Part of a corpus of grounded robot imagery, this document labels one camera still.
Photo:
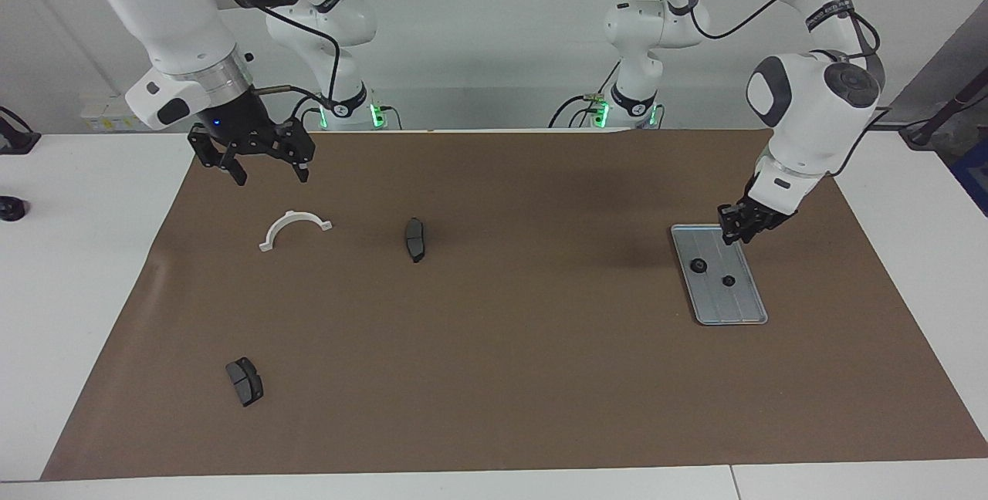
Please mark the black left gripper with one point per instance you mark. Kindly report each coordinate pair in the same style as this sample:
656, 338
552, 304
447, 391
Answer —
764, 216

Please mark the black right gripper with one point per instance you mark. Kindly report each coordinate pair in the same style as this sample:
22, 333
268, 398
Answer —
247, 130

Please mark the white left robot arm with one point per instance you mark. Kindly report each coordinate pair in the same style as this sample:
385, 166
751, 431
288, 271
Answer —
810, 122

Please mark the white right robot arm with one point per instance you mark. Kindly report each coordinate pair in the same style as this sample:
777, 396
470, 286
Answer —
170, 6

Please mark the silver metal tray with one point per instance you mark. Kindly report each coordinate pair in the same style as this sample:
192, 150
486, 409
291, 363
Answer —
733, 307

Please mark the dark grey single brake pad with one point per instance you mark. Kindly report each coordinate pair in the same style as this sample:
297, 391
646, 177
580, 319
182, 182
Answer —
415, 241

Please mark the white box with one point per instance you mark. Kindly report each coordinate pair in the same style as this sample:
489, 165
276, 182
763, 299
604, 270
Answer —
104, 118

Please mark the black pole stand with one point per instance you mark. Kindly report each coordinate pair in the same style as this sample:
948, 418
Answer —
922, 133

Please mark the dark grey split brake pad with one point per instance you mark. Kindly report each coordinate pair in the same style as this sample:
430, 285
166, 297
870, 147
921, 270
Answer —
245, 384

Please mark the brown paper table mat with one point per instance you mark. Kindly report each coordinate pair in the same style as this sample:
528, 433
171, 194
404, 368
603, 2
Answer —
540, 369

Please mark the blue crate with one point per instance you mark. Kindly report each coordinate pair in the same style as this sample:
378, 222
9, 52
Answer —
974, 180

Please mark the black round knob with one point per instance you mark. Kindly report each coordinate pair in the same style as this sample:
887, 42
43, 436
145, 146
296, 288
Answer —
11, 209

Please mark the black clamp mount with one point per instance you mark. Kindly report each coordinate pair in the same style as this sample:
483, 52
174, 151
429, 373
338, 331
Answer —
15, 141

